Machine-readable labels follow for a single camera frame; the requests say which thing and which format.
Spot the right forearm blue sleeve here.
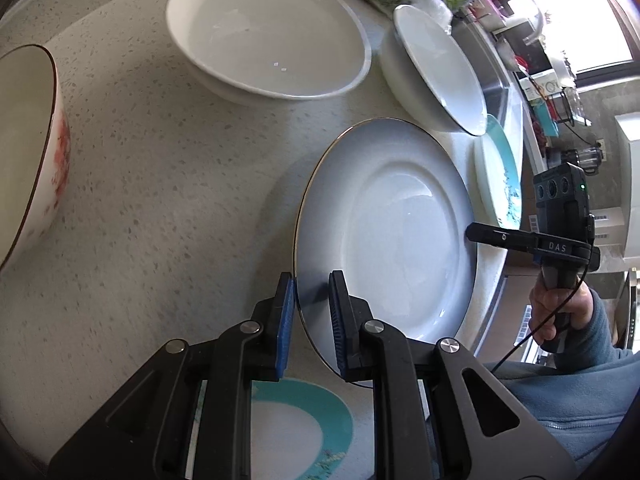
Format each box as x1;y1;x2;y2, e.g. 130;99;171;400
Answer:
495;286;639;472

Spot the blue-grey gold-rimmed plate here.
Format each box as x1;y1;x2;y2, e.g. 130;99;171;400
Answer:
293;118;477;368

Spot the right hand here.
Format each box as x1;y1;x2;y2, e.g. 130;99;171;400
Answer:
529;274;593;346

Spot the white bowl brown rim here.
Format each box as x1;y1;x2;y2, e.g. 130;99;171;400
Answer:
380;4;488;136

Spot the steel sink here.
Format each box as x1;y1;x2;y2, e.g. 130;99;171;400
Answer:
451;18;523;132

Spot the large white bowl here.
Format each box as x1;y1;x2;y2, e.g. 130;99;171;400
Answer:
166;0;372;106

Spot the red floral bowl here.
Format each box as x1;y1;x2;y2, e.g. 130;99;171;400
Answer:
1;44;70;269

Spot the teal floral plate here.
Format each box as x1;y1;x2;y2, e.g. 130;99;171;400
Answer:
474;115;522;230
186;378;355;480

